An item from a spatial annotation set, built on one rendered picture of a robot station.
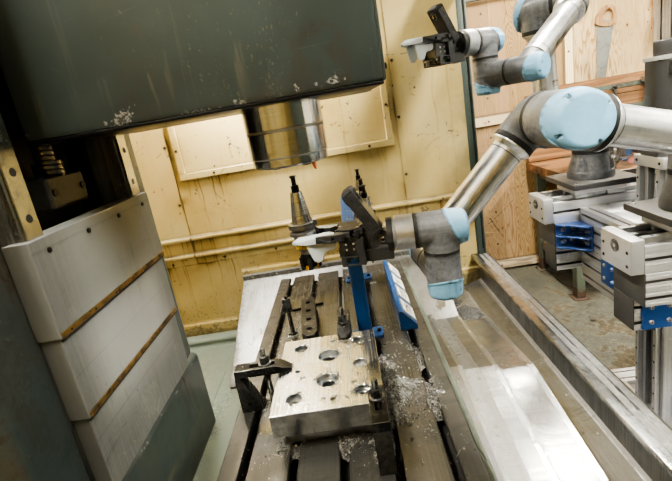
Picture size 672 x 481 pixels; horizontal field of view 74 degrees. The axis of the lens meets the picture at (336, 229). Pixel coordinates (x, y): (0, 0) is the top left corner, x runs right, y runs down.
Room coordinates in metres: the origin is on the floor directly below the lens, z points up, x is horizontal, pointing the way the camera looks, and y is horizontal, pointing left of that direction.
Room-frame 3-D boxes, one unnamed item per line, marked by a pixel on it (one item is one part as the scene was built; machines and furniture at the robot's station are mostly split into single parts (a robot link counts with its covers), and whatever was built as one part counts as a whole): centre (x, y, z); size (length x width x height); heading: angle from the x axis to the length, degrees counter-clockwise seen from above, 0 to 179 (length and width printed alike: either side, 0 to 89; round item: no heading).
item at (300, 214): (0.94, 0.07, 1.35); 0.04 x 0.04 x 0.07
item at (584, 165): (1.55, -0.93, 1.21); 0.15 x 0.15 x 0.10
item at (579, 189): (1.55, -0.94, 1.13); 0.36 x 0.22 x 0.06; 86
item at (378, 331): (1.17, -0.03, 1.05); 0.10 x 0.05 x 0.30; 87
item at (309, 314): (1.24, 0.13, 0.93); 0.26 x 0.05 x 0.06; 2
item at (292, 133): (0.94, 0.07, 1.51); 0.16 x 0.16 x 0.12
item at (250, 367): (0.92, 0.22, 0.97); 0.13 x 0.03 x 0.15; 87
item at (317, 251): (0.90, 0.05, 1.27); 0.09 x 0.03 x 0.06; 95
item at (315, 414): (0.89, 0.07, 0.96); 0.29 x 0.23 x 0.05; 177
